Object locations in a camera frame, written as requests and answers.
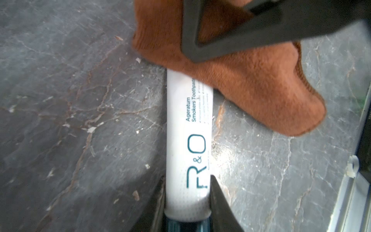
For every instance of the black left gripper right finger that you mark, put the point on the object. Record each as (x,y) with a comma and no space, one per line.
(222,217)

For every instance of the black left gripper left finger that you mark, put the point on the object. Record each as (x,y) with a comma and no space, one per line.
(152,218)

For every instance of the brown cloth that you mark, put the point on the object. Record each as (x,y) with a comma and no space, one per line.
(267,83)

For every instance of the white dark cap toothpaste tube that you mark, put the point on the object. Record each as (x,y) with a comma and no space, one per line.
(189,135)

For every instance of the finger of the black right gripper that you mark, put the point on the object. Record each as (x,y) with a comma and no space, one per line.
(274,22)

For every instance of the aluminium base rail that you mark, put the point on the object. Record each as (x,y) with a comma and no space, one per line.
(352,212)

